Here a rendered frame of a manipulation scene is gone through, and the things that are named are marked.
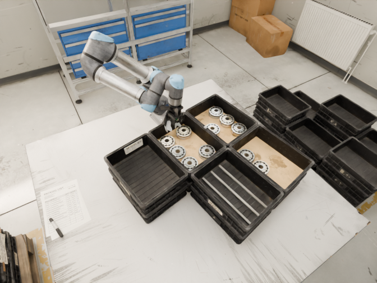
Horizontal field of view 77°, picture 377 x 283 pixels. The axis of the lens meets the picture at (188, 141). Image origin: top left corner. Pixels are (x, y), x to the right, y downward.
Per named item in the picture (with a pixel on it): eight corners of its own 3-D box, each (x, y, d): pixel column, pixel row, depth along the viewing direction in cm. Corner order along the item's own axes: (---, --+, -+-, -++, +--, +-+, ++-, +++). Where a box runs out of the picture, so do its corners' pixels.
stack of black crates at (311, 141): (274, 150, 239) (285, 127, 213) (294, 139, 250) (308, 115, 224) (305, 180, 218) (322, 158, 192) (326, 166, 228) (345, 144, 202)
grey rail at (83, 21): (45, 29, 239) (43, 24, 235) (189, 0, 299) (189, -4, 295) (47, 33, 233) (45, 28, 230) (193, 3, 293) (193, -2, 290)
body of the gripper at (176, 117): (173, 127, 133) (175, 109, 125) (164, 118, 137) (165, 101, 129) (184, 122, 137) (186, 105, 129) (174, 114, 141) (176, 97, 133)
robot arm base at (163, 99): (149, 106, 181) (140, 102, 173) (161, 91, 177) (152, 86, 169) (159, 119, 174) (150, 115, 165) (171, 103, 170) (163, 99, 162)
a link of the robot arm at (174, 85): (174, 71, 123) (188, 77, 120) (173, 89, 130) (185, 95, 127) (165, 76, 118) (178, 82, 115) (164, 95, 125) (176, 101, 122)
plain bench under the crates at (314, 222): (62, 192, 220) (24, 144, 166) (205, 129, 276) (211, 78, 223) (128, 415, 133) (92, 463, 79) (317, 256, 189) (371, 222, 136)
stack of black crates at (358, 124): (301, 136, 253) (320, 103, 219) (320, 126, 264) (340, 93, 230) (333, 162, 232) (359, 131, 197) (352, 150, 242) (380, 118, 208)
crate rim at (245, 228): (189, 176, 128) (189, 174, 127) (227, 149, 142) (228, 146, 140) (246, 233, 109) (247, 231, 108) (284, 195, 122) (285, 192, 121)
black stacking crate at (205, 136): (149, 144, 155) (147, 132, 146) (183, 123, 168) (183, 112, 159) (188, 185, 136) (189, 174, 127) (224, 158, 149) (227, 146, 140)
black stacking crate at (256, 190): (189, 185, 136) (189, 174, 127) (225, 158, 149) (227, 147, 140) (242, 240, 117) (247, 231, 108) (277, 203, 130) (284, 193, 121)
